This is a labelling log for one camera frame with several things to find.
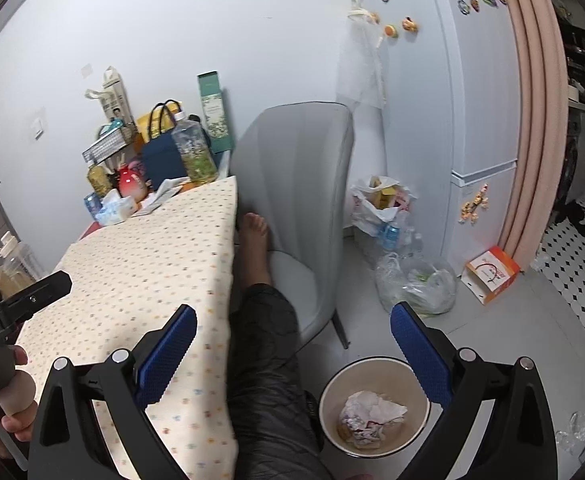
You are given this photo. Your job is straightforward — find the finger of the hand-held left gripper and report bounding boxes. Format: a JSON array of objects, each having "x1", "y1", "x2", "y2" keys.
[{"x1": 0, "y1": 270, "x2": 72, "y2": 322}]

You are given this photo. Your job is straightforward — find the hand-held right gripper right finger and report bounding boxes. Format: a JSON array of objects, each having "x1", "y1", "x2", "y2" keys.
[{"x1": 390, "y1": 301, "x2": 558, "y2": 480}]

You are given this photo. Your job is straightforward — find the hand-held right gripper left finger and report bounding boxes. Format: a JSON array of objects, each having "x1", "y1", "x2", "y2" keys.
[{"x1": 27, "y1": 304, "x2": 198, "y2": 480}]

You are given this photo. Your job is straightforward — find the cream round trash bin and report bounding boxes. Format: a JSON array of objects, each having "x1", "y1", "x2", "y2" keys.
[{"x1": 319, "y1": 356, "x2": 431, "y2": 459}]

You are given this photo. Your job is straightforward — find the person's left hand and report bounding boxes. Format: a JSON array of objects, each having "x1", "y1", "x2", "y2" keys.
[{"x1": 0, "y1": 345, "x2": 38, "y2": 461}]

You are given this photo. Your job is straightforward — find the clear plastic water jug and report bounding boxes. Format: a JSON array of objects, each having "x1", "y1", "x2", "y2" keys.
[{"x1": 0, "y1": 232, "x2": 49, "y2": 297}]

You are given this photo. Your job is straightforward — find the white tissue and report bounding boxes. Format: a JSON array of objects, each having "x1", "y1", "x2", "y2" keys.
[{"x1": 345, "y1": 391, "x2": 409, "y2": 424}]

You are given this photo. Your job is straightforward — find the clear plastic bag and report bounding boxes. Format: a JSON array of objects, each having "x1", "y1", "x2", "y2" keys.
[{"x1": 375, "y1": 252, "x2": 458, "y2": 317}]

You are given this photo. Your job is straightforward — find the person's leg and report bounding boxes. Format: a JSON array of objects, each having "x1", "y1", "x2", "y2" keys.
[{"x1": 227, "y1": 211, "x2": 334, "y2": 480}]

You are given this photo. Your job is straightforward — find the blue drink can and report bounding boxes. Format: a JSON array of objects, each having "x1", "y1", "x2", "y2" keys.
[{"x1": 83, "y1": 192, "x2": 104, "y2": 221}]

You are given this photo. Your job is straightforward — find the blue white tissue pack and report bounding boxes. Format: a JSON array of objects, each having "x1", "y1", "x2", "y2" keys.
[{"x1": 95, "y1": 194, "x2": 138, "y2": 226}]

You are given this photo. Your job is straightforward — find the orange white box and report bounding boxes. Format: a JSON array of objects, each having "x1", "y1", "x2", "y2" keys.
[{"x1": 463, "y1": 246, "x2": 521, "y2": 305}]

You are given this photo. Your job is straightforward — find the small blue label bottle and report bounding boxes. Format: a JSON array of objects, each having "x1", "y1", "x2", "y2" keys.
[{"x1": 383, "y1": 222, "x2": 404, "y2": 252}]

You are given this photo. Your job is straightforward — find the glass jar with green contents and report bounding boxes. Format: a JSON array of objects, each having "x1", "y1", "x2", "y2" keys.
[{"x1": 87, "y1": 162, "x2": 114, "y2": 199}]

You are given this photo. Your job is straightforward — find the white paper sheets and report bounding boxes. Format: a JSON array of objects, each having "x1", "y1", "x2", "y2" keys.
[{"x1": 132, "y1": 177, "x2": 194, "y2": 219}]

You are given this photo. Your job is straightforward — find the white plastic bag with snacks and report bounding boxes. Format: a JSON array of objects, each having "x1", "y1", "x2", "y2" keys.
[{"x1": 350, "y1": 175, "x2": 419, "y2": 239}]

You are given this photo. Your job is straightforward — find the clear plastic wrapper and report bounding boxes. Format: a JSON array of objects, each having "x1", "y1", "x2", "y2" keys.
[{"x1": 555, "y1": 410, "x2": 585, "y2": 457}]

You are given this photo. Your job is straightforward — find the navy lunch bag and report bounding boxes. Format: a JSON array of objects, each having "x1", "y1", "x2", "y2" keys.
[{"x1": 141, "y1": 101, "x2": 214, "y2": 192}]

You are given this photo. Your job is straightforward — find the yellow snack bag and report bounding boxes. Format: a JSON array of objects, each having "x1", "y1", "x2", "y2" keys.
[{"x1": 135, "y1": 105, "x2": 183, "y2": 142}]

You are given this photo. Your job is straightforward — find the white paper bag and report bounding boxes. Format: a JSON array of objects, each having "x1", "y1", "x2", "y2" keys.
[{"x1": 85, "y1": 66, "x2": 136, "y2": 132}]

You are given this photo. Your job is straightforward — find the large clear plastic bottle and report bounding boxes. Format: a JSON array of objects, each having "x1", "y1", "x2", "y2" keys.
[{"x1": 171, "y1": 110, "x2": 218, "y2": 184}]

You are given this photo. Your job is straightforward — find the white refrigerator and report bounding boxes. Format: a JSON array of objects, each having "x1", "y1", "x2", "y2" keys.
[{"x1": 337, "y1": 0, "x2": 523, "y2": 272}]

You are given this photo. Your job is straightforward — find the grey upholstered chair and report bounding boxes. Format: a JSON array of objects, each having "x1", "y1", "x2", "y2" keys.
[{"x1": 230, "y1": 101, "x2": 356, "y2": 351}]

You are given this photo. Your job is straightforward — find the tall green box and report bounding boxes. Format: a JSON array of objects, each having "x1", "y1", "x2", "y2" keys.
[{"x1": 197, "y1": 72, "x2": 234, "y2": 155}]

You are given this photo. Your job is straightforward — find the pink curtain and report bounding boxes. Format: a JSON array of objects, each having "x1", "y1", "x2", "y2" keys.
[{"x1": 487, "y1": 0, "x2": 571, "y2": 274}]

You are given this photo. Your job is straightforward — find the white mesh bag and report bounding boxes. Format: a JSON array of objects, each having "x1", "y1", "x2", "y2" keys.
[{"x1": 336, "y1": 0, "x2": 389, "y2": 109}]

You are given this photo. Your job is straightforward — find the black wire basket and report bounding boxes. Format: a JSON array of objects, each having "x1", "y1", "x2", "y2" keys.
[{"x1": 81, "y1": 124, "x2": 138, "y2": 164}]

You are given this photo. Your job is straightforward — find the hanging figure magnet string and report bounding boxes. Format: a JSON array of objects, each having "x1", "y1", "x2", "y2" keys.
[{"x1": 459, "y1": 185, "x2": 491, "y2": 224}]

